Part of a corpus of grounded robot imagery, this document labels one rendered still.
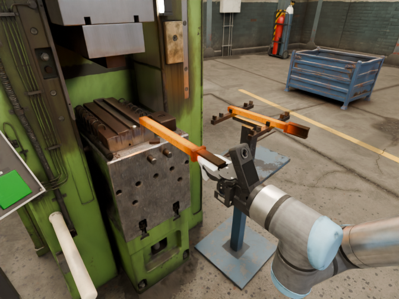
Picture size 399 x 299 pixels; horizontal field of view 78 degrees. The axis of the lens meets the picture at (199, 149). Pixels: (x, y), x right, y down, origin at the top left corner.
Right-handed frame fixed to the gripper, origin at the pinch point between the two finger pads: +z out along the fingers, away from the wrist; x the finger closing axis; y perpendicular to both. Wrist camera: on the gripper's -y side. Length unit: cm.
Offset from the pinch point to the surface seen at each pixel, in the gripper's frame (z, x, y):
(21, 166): 30.3, -39.5, 3.4
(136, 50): 42.1, 4.4, -21.1
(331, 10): 368, 845, -18
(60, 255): 53, -40, 67
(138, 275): 35, -12, 89
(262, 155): 21, 62, 35
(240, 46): 518, 604, 86
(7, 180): 27, -43, 4
